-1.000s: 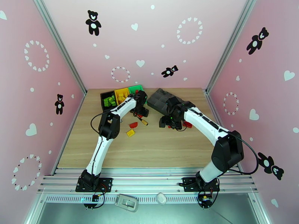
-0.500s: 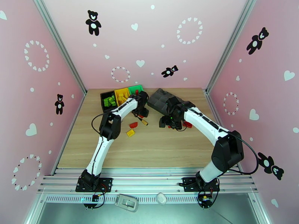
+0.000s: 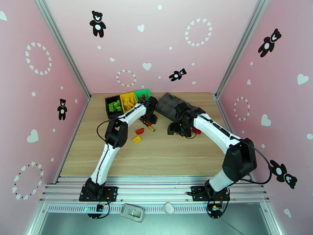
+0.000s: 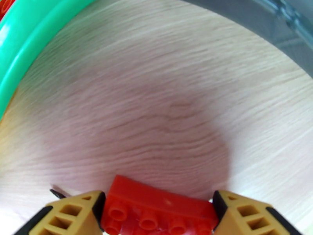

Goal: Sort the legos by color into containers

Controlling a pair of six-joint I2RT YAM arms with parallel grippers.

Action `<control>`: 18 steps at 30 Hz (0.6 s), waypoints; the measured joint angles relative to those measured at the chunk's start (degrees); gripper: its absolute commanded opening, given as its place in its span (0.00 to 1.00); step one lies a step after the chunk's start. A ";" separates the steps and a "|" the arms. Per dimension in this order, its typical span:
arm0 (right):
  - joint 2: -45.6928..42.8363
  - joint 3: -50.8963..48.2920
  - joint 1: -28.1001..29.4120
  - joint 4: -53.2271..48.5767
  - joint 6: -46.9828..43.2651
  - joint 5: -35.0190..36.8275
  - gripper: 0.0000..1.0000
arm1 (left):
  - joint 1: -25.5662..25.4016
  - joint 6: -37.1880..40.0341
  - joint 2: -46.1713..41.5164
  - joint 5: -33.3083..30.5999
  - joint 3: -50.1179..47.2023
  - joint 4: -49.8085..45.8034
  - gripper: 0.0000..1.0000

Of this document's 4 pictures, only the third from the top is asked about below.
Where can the grey foam compartment tray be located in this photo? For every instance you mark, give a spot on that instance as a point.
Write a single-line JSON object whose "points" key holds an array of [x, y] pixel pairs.
{"points": [[166, 107]]}

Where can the aluminium table side rail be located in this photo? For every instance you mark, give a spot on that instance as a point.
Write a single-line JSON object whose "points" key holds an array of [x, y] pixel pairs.
{"points": [[71, 141], [223, 116]]}

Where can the yellow plastic bin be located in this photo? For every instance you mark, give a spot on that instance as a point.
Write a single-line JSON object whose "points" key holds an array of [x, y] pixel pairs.
{"points": [[126, 96]]}

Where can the green plastic bin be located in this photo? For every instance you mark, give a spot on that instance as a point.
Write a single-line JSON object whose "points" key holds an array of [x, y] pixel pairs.
{"points": [[138, 94]]}

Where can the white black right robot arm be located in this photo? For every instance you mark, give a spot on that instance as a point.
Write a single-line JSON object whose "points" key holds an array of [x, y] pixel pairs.
{"points": [[215, 134]]}

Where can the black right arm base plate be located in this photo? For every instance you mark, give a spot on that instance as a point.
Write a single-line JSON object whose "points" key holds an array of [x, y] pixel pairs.
{"points": [[196, 192]]}

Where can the black plastic bin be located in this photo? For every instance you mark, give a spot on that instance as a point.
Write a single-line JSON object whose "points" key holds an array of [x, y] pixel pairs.
{"points": [[112, 114]]}

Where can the aluminium frame post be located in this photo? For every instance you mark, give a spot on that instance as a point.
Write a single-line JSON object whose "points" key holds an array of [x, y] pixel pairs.
{"points": [[241, 45], [62, 45]]}

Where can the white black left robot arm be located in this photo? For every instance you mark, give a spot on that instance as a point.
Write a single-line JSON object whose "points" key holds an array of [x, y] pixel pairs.
{"points": [[102, 163]]}

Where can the small white rounded object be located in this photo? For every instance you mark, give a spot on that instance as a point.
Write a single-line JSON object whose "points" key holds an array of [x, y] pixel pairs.
{"points": [[169, 208]]}

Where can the clear plastic device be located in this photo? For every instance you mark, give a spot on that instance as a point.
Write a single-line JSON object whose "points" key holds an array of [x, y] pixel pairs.
{"points": [[132, 213]]}

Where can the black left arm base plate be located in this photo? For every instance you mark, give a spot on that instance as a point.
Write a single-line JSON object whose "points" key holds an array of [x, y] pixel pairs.
{"points": [[111, 192]]}

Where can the red semicircle lego piece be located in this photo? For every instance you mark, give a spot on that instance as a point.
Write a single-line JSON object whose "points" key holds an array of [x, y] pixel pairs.
{"points": [[140, 131]]}

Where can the small black controller board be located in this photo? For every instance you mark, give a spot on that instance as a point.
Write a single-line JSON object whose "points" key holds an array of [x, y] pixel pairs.
{"points": [[99, 208], [215, 211]]}

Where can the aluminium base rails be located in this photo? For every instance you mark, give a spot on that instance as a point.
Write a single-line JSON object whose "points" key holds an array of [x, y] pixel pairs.
{"points": [[156, 190]]}

